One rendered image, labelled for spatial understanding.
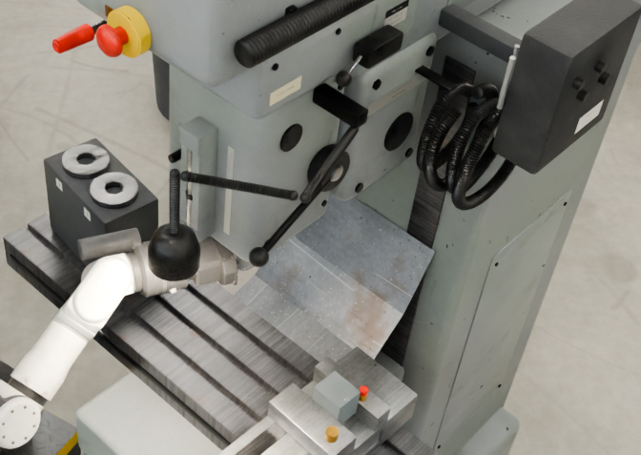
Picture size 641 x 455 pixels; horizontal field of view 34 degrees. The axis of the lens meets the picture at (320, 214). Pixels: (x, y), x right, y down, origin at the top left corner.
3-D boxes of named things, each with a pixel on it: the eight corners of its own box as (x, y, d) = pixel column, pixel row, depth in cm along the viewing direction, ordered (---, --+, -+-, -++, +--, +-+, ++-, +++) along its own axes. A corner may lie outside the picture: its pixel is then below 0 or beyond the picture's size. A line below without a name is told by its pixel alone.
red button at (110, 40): (113, 66, 122) (113, 37, 119) (92, 51, 124) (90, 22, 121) (135, 55, 124) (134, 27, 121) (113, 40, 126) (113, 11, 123)
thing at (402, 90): (345, 211, 167) (366, 79, 149) (237, 137, 177) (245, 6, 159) (418, 158, 178) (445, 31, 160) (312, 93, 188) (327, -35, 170)
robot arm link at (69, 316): (141, 271, 162) (92, 343, 158) (132, 274, 170) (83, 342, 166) (107, 246, 160) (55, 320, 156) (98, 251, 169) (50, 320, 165)
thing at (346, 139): (307, 207, 132) (308, 198, 131) (297, 203, 133) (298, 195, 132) (360, 132, 144) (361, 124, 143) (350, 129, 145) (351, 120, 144)
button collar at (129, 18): (139, 67, 124) (138, 24, 120) (106, 44, 127) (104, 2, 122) (152, 60, 125) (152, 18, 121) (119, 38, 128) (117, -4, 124)
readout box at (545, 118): (540, 181, 150) (580, 62, 135) (488, 151, 153) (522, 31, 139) (609, 123, 161) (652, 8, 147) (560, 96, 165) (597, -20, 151)
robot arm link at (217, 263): (239, 258, 165) (167, 275, 161) (237, 299, 172) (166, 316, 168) (214, 206, 173) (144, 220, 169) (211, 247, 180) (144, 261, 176)
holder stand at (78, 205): (108, 292, 204) (103, 218, 190) (50, 227, 215) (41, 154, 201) (159, 266, 210) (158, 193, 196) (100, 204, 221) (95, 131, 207)
